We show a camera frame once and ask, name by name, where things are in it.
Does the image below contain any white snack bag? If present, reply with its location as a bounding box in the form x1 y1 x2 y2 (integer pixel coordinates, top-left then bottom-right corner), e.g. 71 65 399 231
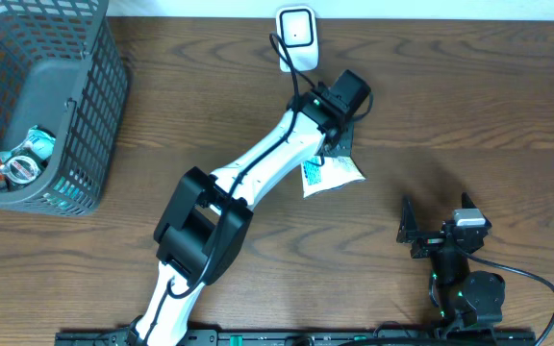
301 157 365 198

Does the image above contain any teal small packet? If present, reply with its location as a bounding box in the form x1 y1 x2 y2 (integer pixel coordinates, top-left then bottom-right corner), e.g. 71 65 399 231
0 126 56 162

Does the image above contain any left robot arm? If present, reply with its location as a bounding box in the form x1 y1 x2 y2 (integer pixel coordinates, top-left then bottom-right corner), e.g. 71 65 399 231
127 70 372 345

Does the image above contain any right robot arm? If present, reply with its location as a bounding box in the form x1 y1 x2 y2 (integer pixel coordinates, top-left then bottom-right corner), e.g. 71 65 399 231
396 192 505 339

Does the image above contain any white barcode scanner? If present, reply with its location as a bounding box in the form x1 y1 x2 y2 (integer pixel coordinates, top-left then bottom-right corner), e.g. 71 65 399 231
276 6 319 72

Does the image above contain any grey plastic mesh basket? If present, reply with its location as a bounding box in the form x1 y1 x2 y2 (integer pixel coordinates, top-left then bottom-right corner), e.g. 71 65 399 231
0 0 129 216

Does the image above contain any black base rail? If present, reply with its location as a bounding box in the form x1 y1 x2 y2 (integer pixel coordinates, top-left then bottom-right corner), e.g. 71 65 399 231
54 325 536 346

